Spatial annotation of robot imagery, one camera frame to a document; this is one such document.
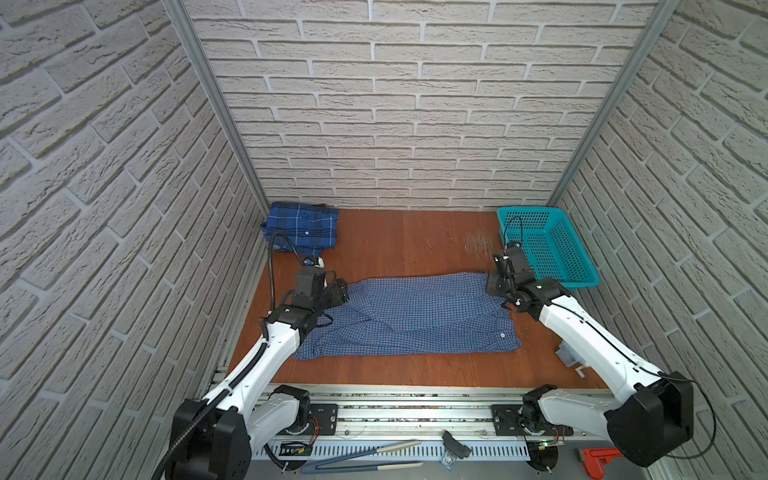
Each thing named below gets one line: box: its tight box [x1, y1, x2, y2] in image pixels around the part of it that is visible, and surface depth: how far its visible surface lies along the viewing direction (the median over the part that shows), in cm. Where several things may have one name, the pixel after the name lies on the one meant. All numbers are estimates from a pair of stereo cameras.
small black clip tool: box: [442, 430, 472, 459], surface depth 71 cm
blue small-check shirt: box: [294, 271, 521, 360], surface depth 87 cm
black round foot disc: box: [526, 440, 559, 471], surface depth 72 cm
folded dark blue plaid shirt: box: [262, 202, 339, 256], surface depth 105 cm
